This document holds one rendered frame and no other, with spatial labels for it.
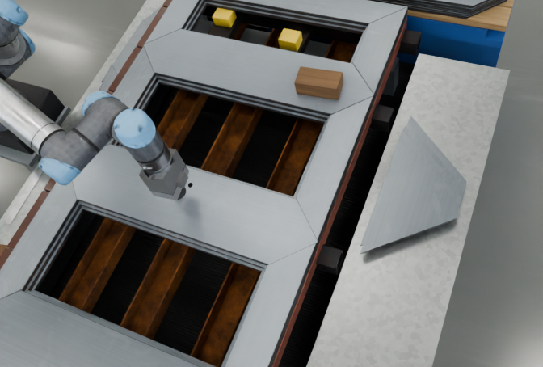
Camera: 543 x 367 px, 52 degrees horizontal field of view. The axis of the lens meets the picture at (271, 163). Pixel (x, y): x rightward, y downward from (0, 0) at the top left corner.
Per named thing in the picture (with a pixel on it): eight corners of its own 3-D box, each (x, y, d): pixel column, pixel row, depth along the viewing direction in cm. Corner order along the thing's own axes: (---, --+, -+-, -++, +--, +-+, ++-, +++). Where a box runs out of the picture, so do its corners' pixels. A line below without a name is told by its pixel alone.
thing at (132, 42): (187, 12, 203) (184, 4, 200) (136, 96, 187) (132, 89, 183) (159, 6, 207) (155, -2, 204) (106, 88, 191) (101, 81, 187)
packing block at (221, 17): (237, 17, 184) (234, 8, 181) (230, 28, 182) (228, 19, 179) (220, 14, 186) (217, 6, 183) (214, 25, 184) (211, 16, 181)
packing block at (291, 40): (303, 40, 174) (301, 31, 171) (297, 52, 172) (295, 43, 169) (285, 36, 176) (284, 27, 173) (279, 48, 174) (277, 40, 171)
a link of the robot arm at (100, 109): (61, 118, 120) (93, 142, 115) (98, 81, 123) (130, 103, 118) (80, 136, 127) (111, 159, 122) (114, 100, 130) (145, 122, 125)
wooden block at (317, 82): (343, 82, 154) (343, 71, 149) (338, 100, 151) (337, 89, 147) (301, 77, 157) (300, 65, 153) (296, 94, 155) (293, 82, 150)
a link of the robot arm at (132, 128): (128, 98, 117) (155, 116, 113) (147, 127, 126) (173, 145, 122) (101, 124, 114) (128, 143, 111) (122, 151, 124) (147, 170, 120)
